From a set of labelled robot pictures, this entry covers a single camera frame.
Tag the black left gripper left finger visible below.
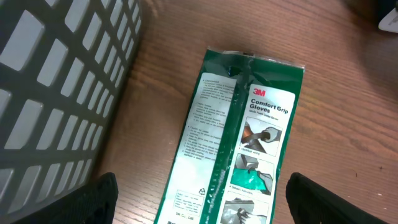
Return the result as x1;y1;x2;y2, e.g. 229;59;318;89
16;172;119;224

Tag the green 3M package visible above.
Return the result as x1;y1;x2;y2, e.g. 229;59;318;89
155;49;305;223

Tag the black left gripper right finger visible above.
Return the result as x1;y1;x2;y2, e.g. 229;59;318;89
285;172;387;224

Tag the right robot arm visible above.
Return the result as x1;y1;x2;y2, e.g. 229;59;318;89
378;8;398;33

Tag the grey plastic mesh basket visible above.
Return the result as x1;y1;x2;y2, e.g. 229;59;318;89
1;0;142;223

